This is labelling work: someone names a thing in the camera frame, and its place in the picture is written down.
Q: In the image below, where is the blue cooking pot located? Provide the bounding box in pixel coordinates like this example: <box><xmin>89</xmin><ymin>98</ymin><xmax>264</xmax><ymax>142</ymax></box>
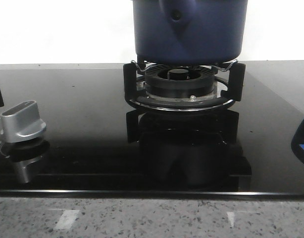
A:
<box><xmin>132</xmin><ymin>0</ymin><xmax>248</xmax><ymax>65</ymax></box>

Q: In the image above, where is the black pot support grate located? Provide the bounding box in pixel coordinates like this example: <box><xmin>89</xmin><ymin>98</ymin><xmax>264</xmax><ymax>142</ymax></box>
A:
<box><xmin>123</xmin><ymin>60</ymin><xmax>246</xmax><ymax>113</ymax></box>

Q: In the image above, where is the black gas burner head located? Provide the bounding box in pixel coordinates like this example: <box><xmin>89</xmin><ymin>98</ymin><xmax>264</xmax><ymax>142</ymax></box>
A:
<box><xmin>145</xmin><ymin>65</ymin><xmax>214</xmax><ymax>98</ymax></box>

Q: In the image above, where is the black glass cooktop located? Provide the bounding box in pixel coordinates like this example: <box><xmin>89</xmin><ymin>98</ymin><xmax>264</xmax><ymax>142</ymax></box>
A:
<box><xmin>0</xmin><ymin>60</ymin><xmax>304</xmax><ymax>197</ymax></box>

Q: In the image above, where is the silver stove knob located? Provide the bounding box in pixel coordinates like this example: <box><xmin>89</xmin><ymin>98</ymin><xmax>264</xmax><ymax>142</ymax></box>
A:
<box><xmin>0</xmin><ymin>100</ymin><xmax>47</xmax><ymax>143</ymax></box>

